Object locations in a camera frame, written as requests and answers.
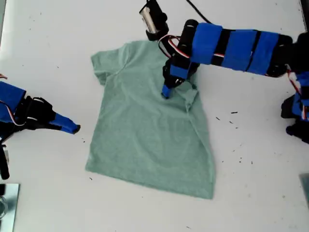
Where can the green t-shirt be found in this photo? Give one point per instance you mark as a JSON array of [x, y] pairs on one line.
[[144, 135]]

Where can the black clamp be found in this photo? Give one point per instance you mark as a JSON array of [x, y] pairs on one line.
[[2, 189]]

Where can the wide steel plate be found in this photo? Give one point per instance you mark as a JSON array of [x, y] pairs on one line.
[[10, 207]]

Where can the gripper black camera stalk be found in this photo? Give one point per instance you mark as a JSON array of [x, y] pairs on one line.
[[157, 35]]

